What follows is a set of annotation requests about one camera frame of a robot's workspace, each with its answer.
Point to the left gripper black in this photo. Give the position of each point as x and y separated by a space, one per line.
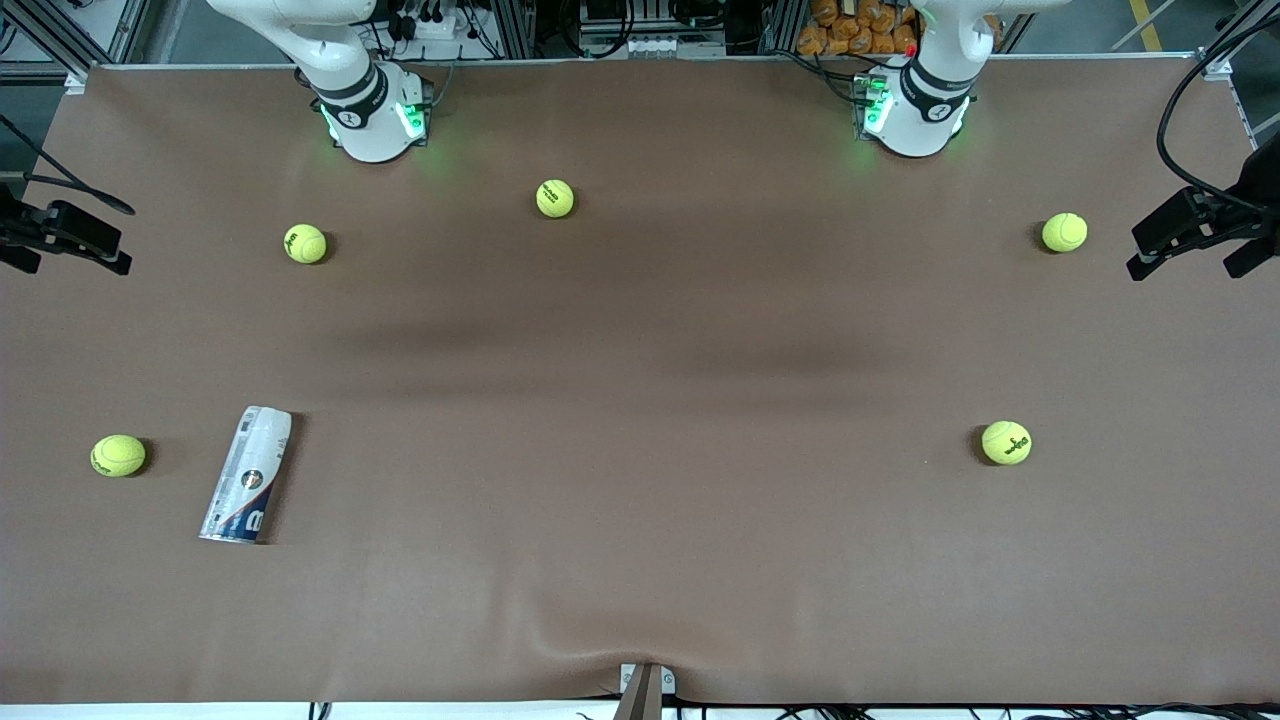
1262 187

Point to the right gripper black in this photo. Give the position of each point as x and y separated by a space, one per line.
12 226

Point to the clear tennis ball can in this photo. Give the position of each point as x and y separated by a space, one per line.
250 470

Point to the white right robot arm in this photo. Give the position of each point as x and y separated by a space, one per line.
365 125

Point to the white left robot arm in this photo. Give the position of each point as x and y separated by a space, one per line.
920 125

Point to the yellow tennis ball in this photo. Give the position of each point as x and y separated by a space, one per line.
305 243
1064 232
118 455
555 198
1006 442

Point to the bag of orange items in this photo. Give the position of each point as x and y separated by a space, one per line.
840 30

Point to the white power strip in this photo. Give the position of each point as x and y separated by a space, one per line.
435 25

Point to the grey electronics box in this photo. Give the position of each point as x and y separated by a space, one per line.
650 40

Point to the brown table mat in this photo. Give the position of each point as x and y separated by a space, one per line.
640 500

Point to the metal table clamp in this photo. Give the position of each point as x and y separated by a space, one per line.
640 700

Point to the white corner bracket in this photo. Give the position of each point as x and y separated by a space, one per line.
1218 68
76 82

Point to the aluminium frame profile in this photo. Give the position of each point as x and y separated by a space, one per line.
1235 40
60 45

